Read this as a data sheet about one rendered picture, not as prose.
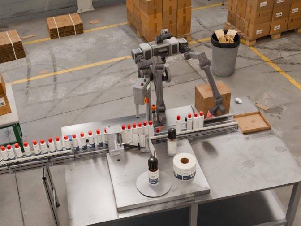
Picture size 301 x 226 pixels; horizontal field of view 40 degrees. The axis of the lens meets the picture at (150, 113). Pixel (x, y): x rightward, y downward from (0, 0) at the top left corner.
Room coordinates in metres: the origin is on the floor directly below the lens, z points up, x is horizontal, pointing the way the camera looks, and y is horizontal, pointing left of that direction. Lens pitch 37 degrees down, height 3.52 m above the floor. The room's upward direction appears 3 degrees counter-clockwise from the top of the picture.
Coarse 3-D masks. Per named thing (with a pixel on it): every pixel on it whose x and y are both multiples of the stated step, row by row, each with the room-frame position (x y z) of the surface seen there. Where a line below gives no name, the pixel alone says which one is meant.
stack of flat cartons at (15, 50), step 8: (0, 32) 6.75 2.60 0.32; (8, 32) 6.75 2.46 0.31; (16, 32) 6.73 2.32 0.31; (0, 40) 6.45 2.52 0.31; (8, 40) 6.43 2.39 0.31; (16, 40) 6.41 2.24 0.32; (0, 48) 6.27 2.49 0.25; (8, 48) 6.29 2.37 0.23; (16, 48) 6.34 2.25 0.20; (0, 56) 6.22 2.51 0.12; (8, 56) 6.27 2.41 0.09; (16, 56) 6.32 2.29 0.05; (24, 56) 6.37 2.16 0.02
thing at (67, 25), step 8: (64, 16) 7.56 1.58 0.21; (72, 16) 7.56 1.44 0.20; (48, 24) 7.25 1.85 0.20; (56, 24) 7.23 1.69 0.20; (64, 24) 7.20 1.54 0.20; (72, 24) 7.19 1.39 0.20; (80, 24) 7.19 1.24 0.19; (56, 32) 7.06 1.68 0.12; (64, 32) 7.11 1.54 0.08; (72, 32) 7.15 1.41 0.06; (80, 32) 7.19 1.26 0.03
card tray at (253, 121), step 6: (240, 114) 3.36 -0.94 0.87; (246, 114) 3.37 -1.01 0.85; (252, 114) 3.39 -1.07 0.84; (258, 114) 3.38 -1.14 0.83; (240, 120) 3.30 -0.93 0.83; (246, 120) 3.30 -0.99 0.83; (252, 120) 3.29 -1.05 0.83; (258, 120) 3.29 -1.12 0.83; (264, 120) 3.28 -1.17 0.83; (240, 126) 3.20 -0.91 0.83; (246, 126) 3.20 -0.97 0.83; (252, 126) 3.19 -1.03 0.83; (258, 126) 3.19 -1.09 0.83; (264, 126) 3.14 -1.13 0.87; (270, 126) 3.15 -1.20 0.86; (246, 132) 3.10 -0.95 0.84
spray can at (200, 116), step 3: (201, 111) 3.16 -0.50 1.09; (201, 114) 3.13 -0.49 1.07; (198, 117) 3.14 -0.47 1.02; (201, 117) 3.12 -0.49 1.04; (198, 120) 3.14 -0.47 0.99; (201, 120) 3.12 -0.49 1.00; (198, 123) 3.14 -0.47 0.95; (201, 123) 3.12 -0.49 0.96; (198, 126) 3.14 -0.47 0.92; (201, 126) 3.12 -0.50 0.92
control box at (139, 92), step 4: (140, 80) 3.16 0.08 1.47; (148, 80) 3.16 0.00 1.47; (136, 84) 3.10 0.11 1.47; (140, 84) 3.10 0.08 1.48; (144, 84) 3.09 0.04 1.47; (136, 88) 3.05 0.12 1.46; (140, 88) 3.04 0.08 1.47; (144, 88) 3.05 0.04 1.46; (136, 92) 3.05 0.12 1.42; (140, 92) 3.04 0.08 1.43; (144, 92) 3.05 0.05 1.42; (136, 96) 3.05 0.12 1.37; (140, 96) 3.04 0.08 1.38; (144, 96) 3.04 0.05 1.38; (148, 96) 3.13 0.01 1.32; (136, 100) 3.05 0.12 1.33; (140, 100) 3.04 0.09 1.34; (144, 100) 3.04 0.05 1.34; (140, 104) 3.04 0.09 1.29
